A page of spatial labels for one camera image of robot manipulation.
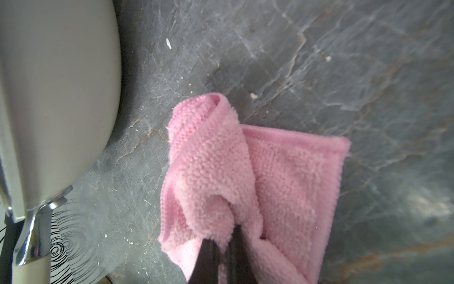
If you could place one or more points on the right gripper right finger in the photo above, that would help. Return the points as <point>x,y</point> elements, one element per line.
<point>239,270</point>

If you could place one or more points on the pink cloth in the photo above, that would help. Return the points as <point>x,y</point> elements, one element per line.
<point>281,187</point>

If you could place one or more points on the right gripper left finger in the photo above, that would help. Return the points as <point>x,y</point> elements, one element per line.
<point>207,264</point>

